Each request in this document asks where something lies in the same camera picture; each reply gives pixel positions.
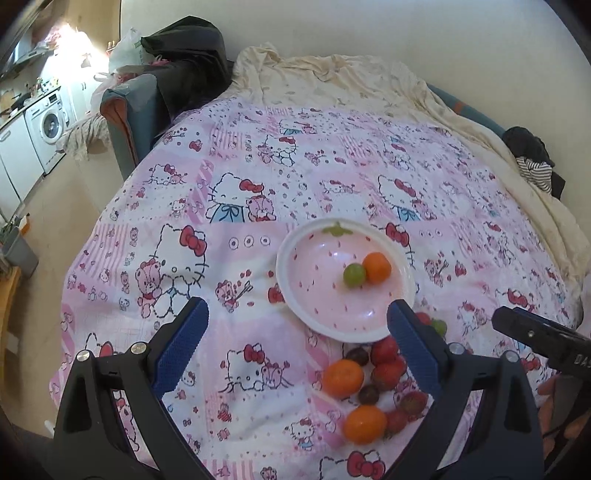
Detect green grape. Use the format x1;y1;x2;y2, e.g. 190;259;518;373
431;319;448;338
342;263;367;288

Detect red cherry tomato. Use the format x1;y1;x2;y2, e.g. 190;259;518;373
370;357;407;391
370;336;399;366
416;312;432;325

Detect orange tangerine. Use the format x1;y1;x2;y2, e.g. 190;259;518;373
322;359;365;399
342;405;388;445
363;252;392;284

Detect person's right hand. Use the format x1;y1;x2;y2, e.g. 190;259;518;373
537;374;590;459

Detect striped black clothes pile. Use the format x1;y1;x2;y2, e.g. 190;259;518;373
502;126;566;199

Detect grey trash bin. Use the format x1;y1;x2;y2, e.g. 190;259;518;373
2;227;39;278

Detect pink strawberry pattern plate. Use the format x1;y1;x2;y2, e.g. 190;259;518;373
274;218;417;343

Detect pink Hello Kitty bedsheet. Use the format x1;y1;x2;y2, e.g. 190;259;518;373
50;98;580;479

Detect white kitchen cabinets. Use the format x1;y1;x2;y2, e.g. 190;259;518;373
0;114;43;219

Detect cloth pile on floor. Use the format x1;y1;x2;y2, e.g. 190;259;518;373
56;113;112;162

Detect white washing machine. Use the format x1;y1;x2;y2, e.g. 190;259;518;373
25;89;69;175

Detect cream crumpled blanket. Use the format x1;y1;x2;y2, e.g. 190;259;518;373
223;43;590;288

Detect black jacket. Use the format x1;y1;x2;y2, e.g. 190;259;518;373
141;16;231;118

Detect white plastic bag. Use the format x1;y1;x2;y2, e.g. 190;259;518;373
94;28;151;94

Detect teal orange bed frame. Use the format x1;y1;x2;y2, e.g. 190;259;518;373
100;74;158;180

